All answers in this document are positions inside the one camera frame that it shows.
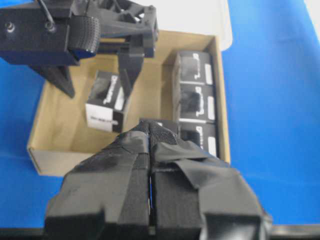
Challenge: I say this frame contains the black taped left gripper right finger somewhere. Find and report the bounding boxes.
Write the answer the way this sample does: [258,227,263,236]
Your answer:
[149,122,272,240]

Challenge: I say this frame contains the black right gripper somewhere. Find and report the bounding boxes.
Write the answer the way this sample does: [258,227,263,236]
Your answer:
[0,0,159,98]

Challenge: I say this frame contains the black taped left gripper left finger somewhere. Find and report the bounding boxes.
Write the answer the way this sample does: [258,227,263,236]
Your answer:
[44,121,150,240]

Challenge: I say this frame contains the black white small box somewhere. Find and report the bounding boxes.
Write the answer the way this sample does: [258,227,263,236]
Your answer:
[85,70,129,133]

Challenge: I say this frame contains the black small box bottom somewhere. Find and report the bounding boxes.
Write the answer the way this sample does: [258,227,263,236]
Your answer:
[179,122,219,157]

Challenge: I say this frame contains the brown cardboard box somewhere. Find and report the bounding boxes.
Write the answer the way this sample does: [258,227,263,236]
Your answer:
[27,30,231,176]

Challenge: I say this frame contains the black small box middle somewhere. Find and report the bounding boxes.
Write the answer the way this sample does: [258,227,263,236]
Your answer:
[172,83,216,124]

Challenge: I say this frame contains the black small box top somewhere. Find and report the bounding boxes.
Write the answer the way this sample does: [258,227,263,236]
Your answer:
[172,50,214,86]

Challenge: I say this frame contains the white plastic tray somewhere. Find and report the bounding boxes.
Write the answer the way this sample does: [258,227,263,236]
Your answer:
[141,0,233,51]

